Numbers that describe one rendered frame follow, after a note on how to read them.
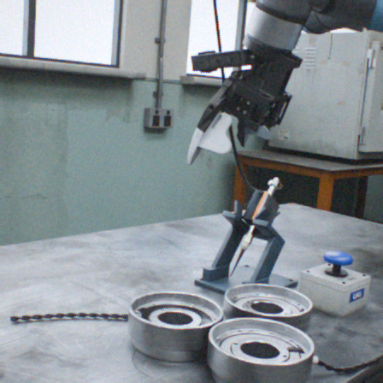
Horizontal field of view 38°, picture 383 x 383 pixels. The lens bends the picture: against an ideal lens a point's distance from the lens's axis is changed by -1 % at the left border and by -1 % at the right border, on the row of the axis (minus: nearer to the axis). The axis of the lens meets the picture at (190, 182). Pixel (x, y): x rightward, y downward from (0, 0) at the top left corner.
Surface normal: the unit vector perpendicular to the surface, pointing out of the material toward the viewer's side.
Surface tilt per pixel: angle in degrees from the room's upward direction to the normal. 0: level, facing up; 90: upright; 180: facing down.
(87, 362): 0
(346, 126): 90
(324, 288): 90
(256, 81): 99
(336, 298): 90
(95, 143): 90
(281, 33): 113
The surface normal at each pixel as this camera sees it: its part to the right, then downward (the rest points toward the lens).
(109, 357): 0.08, -0.98
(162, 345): -0.21, 0.14
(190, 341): 0.33, 0.18
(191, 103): 0.71, 0.17
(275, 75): -0.61, 0.23
